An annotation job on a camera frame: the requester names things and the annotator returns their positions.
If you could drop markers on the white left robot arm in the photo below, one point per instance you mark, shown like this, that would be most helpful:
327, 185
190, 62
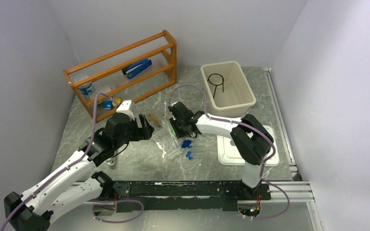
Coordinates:
75, 181

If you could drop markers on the tan test tube brush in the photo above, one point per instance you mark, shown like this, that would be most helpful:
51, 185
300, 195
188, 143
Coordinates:
155, 120

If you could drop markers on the blue stapler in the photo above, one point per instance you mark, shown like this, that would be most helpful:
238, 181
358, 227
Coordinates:
136, 68

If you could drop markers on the clear plastic bag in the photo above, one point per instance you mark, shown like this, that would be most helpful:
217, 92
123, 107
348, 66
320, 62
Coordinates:
168, 144

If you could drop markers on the beige stapler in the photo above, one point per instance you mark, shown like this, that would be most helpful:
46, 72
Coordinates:
111, 161

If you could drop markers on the black metal ring tripod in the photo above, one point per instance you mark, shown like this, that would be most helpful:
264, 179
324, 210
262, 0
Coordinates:
216, 80

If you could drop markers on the beige plastic bin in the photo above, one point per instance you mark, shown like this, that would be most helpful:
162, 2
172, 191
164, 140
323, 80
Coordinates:
238, 96

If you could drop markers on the white bin lid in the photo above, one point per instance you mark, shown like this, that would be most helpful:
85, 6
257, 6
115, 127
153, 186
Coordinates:
229, 155

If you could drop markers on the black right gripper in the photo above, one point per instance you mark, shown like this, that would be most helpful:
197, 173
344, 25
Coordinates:
178, 134

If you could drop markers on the blue plastic clamp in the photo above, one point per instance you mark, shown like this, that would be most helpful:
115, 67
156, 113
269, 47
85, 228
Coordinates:
186, 143

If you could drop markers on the colourful plastic spoons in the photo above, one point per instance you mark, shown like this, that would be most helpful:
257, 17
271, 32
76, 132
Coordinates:
169, 125

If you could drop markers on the blue yellow small objects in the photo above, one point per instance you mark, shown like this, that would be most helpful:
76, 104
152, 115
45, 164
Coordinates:
110, 104

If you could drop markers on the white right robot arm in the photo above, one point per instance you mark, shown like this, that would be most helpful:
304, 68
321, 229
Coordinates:
251, 139

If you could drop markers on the aluminium frame rail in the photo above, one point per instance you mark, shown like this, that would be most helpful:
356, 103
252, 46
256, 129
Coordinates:
297, 191

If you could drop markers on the blue white tape roll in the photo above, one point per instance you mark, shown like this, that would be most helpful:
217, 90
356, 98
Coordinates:
87, 88

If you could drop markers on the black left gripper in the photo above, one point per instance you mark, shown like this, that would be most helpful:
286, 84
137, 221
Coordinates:
140, 133

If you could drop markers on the blue capped pins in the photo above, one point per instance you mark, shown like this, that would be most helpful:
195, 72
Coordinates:
189, 155

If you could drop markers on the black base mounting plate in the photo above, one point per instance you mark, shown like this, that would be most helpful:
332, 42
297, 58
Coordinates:
173, 195

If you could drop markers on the orange wooden rack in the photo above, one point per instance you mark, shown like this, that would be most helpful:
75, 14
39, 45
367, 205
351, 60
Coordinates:
106, 75

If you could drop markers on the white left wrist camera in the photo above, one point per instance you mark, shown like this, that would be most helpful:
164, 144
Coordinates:
126, 107

